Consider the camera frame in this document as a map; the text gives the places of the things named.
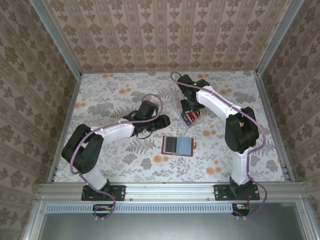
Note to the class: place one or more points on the clear plastic card box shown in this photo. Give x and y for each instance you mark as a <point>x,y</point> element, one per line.
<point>177,107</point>

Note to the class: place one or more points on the black card with white print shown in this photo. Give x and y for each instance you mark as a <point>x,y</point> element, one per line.
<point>171,145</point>

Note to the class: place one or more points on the brown leather card holder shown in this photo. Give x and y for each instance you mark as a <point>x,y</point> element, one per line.
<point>183,146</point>

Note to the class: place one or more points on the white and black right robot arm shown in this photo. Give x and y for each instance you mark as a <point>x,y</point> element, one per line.
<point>212,100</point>

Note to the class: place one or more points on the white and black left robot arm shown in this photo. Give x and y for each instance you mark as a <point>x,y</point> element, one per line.
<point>117,131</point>

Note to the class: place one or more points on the red card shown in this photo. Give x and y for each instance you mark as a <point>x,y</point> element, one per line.
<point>192,116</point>

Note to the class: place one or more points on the gold card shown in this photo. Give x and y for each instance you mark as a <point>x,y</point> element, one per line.
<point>199,114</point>

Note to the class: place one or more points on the black patterned card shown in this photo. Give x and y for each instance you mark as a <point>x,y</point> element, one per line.
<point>186,120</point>

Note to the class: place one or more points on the grey metal panel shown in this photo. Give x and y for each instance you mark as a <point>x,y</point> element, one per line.
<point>170,227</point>

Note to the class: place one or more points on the aluminium frame cross rail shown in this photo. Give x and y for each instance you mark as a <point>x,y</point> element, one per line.
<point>170,191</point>

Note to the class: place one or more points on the aluminium side rail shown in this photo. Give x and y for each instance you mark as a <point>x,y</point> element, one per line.
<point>274,125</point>
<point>65,125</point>

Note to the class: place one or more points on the aluminium frame post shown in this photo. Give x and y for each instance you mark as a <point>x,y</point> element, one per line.
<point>58,37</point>
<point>278,37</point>

